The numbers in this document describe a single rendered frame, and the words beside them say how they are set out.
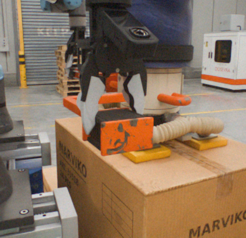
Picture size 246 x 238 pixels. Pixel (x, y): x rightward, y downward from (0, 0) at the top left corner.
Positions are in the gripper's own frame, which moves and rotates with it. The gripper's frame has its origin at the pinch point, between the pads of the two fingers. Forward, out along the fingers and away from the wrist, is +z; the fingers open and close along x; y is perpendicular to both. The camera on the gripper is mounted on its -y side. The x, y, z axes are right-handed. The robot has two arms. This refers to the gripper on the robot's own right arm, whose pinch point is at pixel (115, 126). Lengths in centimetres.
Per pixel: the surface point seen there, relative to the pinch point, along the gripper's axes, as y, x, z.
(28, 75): 965, -165, 79
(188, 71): 862, -746, 81
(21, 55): 916, -140, 12
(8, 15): 978, -119, -111
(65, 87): 703, -208, 90
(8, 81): 967, -101, 94
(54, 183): 118, -19, 65
